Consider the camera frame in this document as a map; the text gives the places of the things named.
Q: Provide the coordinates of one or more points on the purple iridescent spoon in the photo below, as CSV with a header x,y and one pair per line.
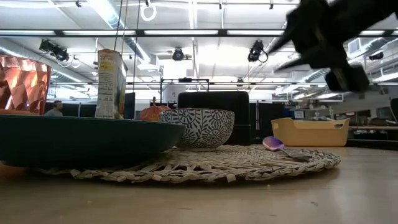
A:
x,y
273,143

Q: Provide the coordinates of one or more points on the white bowl with black pattern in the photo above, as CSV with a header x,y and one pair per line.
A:
x,y
205,127

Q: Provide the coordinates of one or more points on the red yellow apple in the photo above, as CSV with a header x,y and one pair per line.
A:
x,y
152,113

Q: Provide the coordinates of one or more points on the round woven straw placemat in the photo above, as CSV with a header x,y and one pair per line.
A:
x,y
217,166

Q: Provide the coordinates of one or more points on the copper faceted cup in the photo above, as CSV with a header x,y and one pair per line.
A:
x,y
21,84

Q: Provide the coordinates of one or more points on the wooden background desk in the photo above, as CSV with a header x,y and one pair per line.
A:
x,y
373,127

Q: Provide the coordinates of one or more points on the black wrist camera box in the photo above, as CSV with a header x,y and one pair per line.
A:
x,y
346,79

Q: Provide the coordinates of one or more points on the black chair back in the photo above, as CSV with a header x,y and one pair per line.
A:
x,y
217,99

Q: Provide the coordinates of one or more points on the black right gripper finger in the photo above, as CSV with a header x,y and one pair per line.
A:
x,y
286,39
300,61

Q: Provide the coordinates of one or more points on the person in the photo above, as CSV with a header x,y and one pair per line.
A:
x,y
56,109

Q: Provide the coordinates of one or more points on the silver ceiling duct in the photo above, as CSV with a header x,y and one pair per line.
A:
x,y
109,15

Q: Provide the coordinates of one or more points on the round black ceiling camera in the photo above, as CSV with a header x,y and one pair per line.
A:
x,y
178,55

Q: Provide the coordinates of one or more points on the white cylindrical tank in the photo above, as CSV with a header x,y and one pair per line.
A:
x,y
172,93

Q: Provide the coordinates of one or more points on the yellow plastic bin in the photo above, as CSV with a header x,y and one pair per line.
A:
x,y
311,135

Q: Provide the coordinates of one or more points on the green yellow cereal box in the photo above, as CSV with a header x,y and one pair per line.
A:
x,y
109,84

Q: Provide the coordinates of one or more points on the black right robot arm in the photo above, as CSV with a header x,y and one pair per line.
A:
x,y
367,12

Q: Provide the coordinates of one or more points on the small black ceiling lamp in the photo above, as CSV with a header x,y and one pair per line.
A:
x,y
376,56

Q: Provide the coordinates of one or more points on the black partition panels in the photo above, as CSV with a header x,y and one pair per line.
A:
x,y
81,109

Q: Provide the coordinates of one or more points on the dark green plate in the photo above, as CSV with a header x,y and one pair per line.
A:
x,y
87,140

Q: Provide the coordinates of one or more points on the black computer monitor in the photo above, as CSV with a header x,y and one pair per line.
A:
x,y
130,105

